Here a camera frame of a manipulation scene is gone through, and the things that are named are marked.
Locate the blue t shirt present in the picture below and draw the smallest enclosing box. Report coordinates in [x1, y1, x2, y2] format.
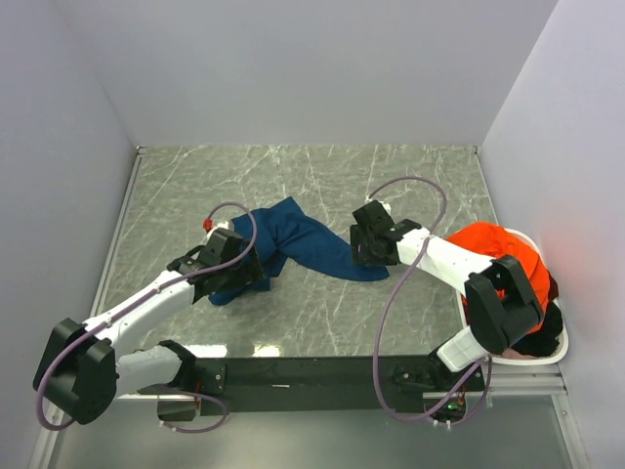
[209, 196, 390, 306]

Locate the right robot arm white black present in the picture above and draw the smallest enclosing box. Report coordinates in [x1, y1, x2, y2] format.
[350, 200, 544, 392]

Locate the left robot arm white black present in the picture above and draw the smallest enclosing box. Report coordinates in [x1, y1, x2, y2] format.
[33, 227, 264, 431]

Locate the orange t shirt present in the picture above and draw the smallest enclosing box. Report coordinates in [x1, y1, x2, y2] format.
[446, 222, 551, 314]

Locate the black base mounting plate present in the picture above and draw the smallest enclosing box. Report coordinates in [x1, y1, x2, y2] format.
[136, 354, 487, 424]

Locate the pink garment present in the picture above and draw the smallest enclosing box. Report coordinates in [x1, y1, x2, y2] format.
[501, 348, 537, 361]

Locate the black t shirt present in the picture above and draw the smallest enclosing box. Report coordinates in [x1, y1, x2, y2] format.
[512, 276, 563, 358]

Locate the white laundry basket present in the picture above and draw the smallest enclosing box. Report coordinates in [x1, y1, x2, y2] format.
[446, 222, 567, 365]

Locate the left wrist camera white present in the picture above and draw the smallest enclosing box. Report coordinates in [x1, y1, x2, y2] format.
[202, 218, 234, 236]

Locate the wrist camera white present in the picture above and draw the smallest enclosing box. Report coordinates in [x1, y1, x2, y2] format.
[202, 218, 234, 236]
[365, 195, 392, 215]

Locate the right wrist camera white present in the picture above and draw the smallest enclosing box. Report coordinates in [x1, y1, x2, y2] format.
[365, 195, 392, 215]

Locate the aluminium frame rail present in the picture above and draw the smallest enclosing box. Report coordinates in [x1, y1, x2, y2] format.
[27, 146, 146, 469]

